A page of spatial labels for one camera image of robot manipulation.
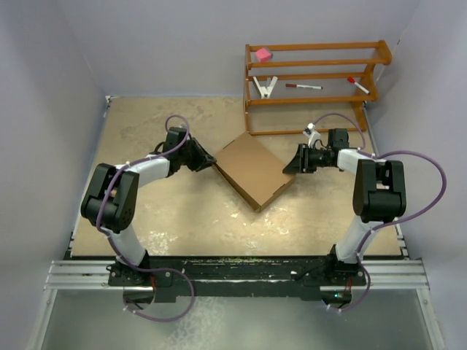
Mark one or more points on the brown cardboard box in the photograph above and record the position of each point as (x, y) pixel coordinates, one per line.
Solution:
(253, 171)

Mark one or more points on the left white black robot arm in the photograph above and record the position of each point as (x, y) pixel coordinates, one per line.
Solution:
(109, 203)

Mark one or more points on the wooden three-tier rack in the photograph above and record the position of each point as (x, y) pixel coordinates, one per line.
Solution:
(281, 95)

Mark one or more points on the pink eraser block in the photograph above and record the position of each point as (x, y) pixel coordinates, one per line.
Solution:
(263, 55)

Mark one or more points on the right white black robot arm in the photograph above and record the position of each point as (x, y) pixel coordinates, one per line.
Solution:
(379, 193)

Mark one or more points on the aluminium extrusion frame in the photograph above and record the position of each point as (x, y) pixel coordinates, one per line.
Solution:
(199, 214)

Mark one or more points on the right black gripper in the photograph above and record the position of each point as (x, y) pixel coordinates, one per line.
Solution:
(301, 162)

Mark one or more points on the red-capped white marker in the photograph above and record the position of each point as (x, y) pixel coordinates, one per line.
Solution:
(358, 85)

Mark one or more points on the white clamp tool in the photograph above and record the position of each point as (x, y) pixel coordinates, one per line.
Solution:
(265, 91)

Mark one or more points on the brown-capped white marker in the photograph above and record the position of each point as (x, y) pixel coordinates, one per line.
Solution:
(312, 87)

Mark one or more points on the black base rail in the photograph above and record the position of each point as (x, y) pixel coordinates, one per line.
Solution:
(164, 279)

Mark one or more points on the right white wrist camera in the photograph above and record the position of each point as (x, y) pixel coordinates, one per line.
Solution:
(312, 134)

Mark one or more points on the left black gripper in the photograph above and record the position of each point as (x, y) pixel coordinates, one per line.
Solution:
(203, 160)

